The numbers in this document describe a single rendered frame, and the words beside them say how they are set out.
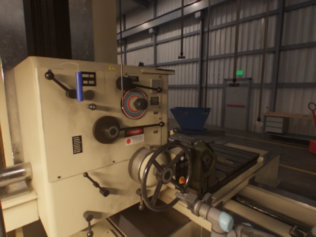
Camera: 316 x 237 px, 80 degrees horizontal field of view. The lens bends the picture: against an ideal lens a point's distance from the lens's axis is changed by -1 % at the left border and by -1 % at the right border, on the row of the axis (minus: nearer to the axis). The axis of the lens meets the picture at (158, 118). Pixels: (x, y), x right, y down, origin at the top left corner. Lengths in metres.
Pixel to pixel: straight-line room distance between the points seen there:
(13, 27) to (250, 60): 8.09
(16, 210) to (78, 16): 1.35
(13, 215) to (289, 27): 8.51
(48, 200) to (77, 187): 0.13
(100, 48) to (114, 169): 1.05
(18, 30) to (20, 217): 1.12
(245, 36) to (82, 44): 7.93
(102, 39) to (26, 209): 1.31
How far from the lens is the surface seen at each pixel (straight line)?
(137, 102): 1.00
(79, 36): 1.69
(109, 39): 1.81
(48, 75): 0.87
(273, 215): 2.05
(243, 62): 8.90
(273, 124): 7.55
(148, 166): 0.92
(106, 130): 0.93
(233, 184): 1.98
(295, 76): 8.24
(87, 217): 1.10
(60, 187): 1.02
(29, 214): 1.36
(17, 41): 1.58
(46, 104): 0.91
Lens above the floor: 1.76
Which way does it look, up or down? 9 degrees down
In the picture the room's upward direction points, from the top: straight up
